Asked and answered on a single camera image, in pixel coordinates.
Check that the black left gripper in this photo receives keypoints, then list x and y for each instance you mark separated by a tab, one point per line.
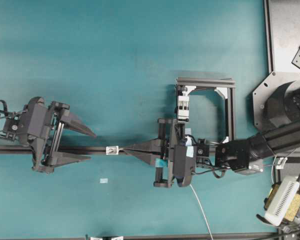
71	122

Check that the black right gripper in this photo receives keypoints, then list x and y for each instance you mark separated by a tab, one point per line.
170	133

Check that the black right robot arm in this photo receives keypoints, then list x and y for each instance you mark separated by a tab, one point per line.
245	156

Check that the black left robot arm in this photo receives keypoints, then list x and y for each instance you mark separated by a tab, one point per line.
8	129

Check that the small clear tape piece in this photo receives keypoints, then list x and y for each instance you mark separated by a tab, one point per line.
103	180

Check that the white clamp block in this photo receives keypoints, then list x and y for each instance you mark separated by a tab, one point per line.
182	100

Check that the white vented power adapter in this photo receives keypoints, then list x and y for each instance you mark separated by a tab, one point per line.
283	202

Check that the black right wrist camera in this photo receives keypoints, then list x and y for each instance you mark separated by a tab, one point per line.
182	166

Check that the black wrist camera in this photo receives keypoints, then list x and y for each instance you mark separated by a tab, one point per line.
33	122
182	166

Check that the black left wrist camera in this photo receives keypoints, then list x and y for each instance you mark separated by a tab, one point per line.
33	122

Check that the silver bracket with hole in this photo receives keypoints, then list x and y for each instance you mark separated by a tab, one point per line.
112	150

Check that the black long aluminium rail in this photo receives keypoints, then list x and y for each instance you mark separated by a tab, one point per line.
79	150

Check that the black aluminium frame fixture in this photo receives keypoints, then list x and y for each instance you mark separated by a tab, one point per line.
211	106

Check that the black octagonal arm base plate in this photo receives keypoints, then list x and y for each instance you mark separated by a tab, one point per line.
276	101

